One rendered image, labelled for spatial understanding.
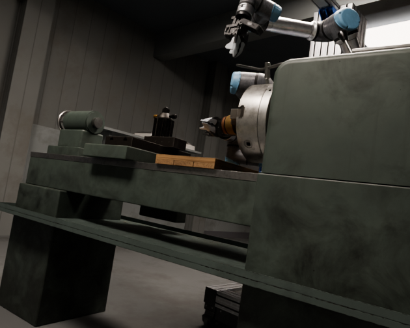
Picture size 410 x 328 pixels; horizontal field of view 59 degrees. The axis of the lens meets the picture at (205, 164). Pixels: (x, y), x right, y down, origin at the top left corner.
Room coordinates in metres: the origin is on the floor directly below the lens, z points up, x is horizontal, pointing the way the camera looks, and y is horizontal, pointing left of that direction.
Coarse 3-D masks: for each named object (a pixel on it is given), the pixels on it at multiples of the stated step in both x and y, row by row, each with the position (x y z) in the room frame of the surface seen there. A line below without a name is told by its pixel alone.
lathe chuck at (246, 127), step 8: (248, 88) 1.37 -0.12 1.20; (256, 88) 1.35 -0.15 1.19; (264, 88) 1.32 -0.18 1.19; (248, 96) 1.33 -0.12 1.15; (256, 96) 1.31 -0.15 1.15; (240, 104) 1.33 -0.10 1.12; (248, 104) 1.31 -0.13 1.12; (256, 104) 1.29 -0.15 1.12; (248, 112) 1.30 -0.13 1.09; (256, 112) 1.28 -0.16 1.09; (240, 120) 1.32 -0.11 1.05; (248, 120) 1.30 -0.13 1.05; (256, 120) 1.28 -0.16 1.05; (240, 128) 1.33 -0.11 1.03; (248, 128) 1.31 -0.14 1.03; (256, 128) 1.29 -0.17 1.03; (240, 136) 1.34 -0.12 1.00; (248, 136) 1.32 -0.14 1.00; (256, 136) 1.30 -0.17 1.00; (240, 144) 1.36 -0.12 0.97; (256, 144) 1.32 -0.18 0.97; (248, 152) 1.37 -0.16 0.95; (256, 152) 1.35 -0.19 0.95; (248, 160) 1.43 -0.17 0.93; (256, 160) 1.40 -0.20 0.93
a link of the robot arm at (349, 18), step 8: (344, 8) 1.63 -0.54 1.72; (336, 16) 1.63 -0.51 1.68; (344, 16) 1.62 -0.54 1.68; (352, 16) 1.63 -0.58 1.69; (328, 24) 1.69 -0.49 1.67; (336, 24) 1.64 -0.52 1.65; (344, 24) 1.62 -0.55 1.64; (352, 24) 1.63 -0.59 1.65; (328, 32) 1.71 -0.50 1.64; (336, 32) 1.67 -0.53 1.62; (352, 32) 1.64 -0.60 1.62; (336, 40) 1.69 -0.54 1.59; (352, 40) 1.66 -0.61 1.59; (344, 48) 1.69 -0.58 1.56; (352, 48) 1.67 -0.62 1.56
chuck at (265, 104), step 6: (270, 90) 1.30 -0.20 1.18; (264, 96) 1.29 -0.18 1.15; (270, 96) 1.27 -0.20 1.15; (264, 102) 1.28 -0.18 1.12; (270, 102) 1.27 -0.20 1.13; (264, 108) 1.27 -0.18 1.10; (258, 114) 1.28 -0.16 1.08; (264, 114) 1.26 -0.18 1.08; (258, 120) 1.28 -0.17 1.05; (264, 120) 1.27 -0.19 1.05; (258, 126) 1.28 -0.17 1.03; (264, 126) 1.27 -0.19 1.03; (258, 132) 1.29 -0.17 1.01; (264, 132) 1.27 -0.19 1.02; (258, 138) 1.30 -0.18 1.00; (264, 138) 1.28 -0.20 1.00; (264, 144) 1.30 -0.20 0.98
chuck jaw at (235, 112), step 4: (240, 108) 1.33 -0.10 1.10; (244, 108) 1.32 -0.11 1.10; (232, 112) 1.37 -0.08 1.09; (236, 112) 1.36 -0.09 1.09; (240, 112) 1.33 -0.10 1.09; (232, 116) 1.37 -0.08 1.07; (236, 116) 1.36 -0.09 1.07; (240, 116) 1.33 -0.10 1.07; (232, 120) 1.42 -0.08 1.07; (232, 124) 1.46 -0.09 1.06
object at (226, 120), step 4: (228, 116) 1.50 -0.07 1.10; (224, 120) 1.51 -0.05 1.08; (228, 120) 1.49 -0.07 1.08; (220, 124) 1.52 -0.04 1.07; (224, 124) 1.51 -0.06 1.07; (228, 124) 1.49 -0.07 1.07; (224, 128) 1.51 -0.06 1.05; (228, 128) 1.49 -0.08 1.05; (232, 128) 1.48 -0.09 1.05; (224, 132) 1.53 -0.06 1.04; (228, 132) 1.51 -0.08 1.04; (232, 132) 1.50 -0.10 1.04
